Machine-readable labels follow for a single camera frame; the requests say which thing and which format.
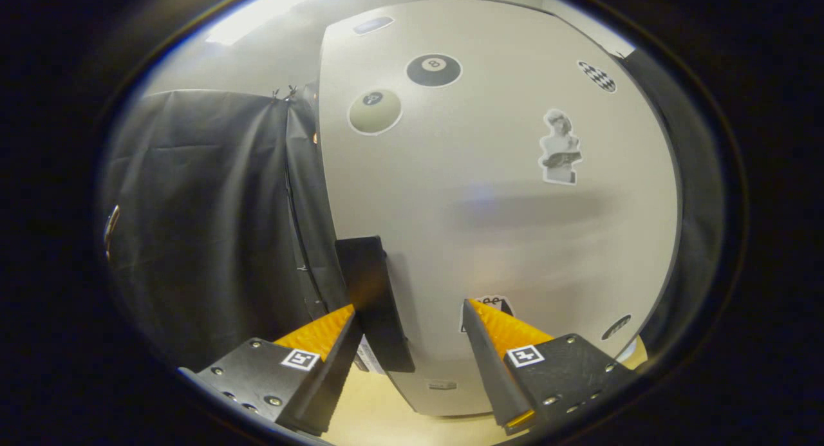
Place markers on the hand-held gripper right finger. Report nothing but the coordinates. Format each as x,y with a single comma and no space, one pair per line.
492,369

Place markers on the blue and white box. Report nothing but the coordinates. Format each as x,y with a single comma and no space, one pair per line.
371,359

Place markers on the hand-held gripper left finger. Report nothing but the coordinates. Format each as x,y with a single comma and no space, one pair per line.
331,381

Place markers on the black backdrop cloth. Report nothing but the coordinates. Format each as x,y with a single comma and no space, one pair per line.
206,227

